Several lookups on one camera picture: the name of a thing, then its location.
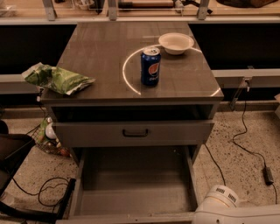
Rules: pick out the white bowl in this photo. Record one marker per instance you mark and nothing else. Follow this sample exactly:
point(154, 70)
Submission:
point(175, 43)

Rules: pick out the grey top drawer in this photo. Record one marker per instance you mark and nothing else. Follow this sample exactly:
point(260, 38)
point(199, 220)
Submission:
point(116, 134)

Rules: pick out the blue Pepsi can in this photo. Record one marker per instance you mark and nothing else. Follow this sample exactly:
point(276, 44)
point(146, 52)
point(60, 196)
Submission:
point(150, 64)

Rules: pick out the grey drawer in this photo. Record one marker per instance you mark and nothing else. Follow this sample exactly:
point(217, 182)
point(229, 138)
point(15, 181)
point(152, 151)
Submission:
point(116, 134)
point(134, 185)

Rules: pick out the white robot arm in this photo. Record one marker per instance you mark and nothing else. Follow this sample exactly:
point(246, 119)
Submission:
point(221, 206)

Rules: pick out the green chip bag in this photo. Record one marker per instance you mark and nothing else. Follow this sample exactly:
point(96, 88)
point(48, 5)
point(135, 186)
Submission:
point(56, 78)

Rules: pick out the wire basket with items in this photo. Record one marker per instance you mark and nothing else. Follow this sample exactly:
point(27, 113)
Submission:
point(46, 139)

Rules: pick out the grey drawer cabinet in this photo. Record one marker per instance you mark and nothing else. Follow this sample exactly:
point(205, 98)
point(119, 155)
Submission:
point(110, 52)

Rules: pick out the black chair base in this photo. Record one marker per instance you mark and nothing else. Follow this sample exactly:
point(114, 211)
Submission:
point(14, 148)

